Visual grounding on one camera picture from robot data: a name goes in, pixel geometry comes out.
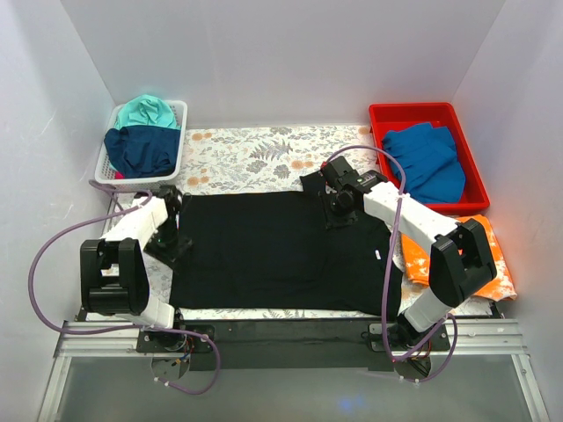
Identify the navy blue t shirt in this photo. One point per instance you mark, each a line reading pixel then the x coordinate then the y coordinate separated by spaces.
pixel 143 151

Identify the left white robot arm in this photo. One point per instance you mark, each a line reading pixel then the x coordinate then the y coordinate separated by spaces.
pixel 114 279

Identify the orange white t shirt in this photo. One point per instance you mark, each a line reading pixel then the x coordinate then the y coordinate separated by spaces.
pixel 417 265

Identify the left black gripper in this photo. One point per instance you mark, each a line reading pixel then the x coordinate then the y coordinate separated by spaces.
pixel 169 251

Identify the black t shirt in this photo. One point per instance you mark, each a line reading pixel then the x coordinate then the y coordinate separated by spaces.
pixel 273 250

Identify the floral table mat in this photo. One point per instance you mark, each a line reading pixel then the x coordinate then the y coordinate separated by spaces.
pixel 268 159

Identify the teal t shirt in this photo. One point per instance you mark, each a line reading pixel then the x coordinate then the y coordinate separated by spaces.
pixel 146 110

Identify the white plastic basket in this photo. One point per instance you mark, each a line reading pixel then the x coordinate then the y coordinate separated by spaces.
pixel 105 172

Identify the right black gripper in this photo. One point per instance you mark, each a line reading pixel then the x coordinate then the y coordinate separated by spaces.
pixel 341 217

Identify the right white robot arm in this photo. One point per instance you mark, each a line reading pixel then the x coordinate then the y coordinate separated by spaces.
pixel 461 261

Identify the aluminium mounting rail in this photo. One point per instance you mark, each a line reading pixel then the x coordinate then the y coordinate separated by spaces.
pixel 477 370

